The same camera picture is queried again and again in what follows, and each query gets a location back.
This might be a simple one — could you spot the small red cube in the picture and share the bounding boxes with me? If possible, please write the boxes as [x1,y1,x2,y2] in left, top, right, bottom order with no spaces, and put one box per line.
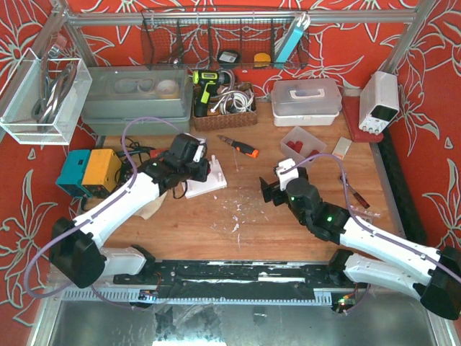
[150,148,166,159]

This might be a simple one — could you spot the blue white power strip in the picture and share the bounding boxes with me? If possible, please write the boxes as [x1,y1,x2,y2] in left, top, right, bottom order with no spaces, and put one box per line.
[274,25,304,68]

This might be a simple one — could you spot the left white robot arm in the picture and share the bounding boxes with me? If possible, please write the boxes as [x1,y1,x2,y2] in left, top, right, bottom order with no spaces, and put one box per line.
[50,133,210,288]

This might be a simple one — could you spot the orange black handled pliers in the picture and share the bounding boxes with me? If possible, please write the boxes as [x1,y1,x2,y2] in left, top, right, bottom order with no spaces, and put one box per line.
[217,135,259,158]

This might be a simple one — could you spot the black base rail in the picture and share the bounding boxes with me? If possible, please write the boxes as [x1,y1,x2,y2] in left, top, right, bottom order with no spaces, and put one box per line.
[113,260,355,301]

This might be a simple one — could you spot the grey translucent storage box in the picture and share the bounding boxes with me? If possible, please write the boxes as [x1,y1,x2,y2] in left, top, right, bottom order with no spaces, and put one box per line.
[81,66,193,136]

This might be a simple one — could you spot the white coiled cable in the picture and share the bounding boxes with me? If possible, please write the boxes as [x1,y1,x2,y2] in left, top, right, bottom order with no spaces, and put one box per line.
[212,89,256,115]

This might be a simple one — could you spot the yellow box device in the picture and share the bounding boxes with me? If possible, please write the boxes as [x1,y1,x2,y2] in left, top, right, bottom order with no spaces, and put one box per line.
[82,148,122,199]

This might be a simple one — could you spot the black wire hanging basket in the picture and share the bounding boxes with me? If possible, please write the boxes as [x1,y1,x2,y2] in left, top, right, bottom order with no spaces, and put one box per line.
[140,6,310,71]

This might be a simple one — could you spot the clear tray of red springs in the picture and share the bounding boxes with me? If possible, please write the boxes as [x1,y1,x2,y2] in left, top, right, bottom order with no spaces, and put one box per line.
[280,126,327,164]

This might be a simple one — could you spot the small red handled tool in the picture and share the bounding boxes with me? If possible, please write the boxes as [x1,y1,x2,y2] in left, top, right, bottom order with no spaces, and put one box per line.
[352,191,370,209]

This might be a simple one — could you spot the white plastic case with handle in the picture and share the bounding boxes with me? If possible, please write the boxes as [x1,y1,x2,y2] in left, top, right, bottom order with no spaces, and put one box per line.
[271,78,342,127]

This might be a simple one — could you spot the yellow tape measure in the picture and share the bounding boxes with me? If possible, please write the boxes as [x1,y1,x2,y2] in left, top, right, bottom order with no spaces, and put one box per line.
[254,52,272,68]

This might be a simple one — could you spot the small clear plastic bag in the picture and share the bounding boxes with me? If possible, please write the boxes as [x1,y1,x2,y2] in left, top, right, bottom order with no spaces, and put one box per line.
[332,137,352,160]

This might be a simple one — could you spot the clear acrylic wall bin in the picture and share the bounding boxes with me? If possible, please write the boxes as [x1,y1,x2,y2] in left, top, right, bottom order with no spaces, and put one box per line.
[1,49,92,146]

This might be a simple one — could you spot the beige work glove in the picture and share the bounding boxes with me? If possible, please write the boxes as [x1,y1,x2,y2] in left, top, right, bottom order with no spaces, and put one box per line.
[135,192,168,220]

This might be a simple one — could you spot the green black cordless drill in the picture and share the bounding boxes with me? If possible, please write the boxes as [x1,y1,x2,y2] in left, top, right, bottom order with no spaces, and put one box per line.
[192,70,231,117]

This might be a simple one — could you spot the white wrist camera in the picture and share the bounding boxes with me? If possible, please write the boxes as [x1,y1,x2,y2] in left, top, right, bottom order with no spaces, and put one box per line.
[274,159,308,191]
[193,137,207,162]

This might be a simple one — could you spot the white power supply unit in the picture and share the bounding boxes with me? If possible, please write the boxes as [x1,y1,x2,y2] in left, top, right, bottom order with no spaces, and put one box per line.
[358,71,400,136]

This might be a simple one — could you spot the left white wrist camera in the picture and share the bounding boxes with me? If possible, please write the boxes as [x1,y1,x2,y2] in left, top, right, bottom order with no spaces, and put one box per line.
[193,137,207,162]

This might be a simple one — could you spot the teal box device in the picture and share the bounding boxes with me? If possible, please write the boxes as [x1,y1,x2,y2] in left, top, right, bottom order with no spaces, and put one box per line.
[55,149,91,198]

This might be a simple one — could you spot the white peg base plate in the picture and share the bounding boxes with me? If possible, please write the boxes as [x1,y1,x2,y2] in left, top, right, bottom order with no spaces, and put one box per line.
[185,154,228,199]

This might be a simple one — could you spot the brown woven basket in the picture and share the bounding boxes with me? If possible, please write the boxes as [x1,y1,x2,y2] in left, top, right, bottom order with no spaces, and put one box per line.
[191,82,258,131]

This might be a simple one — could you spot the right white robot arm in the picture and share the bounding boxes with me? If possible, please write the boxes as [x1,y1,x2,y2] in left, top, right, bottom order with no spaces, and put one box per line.
[260,177,460,320]

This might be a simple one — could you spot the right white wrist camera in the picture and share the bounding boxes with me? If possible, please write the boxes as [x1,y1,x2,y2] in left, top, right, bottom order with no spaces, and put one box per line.
[274,159,308,191]

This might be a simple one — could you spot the red mat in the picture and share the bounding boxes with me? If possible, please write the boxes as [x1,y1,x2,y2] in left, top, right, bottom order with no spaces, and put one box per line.
[342,96,384,143]

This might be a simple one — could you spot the black cable chain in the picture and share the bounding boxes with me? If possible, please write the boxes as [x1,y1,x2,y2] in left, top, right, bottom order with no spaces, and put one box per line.
[380,128,427,249]

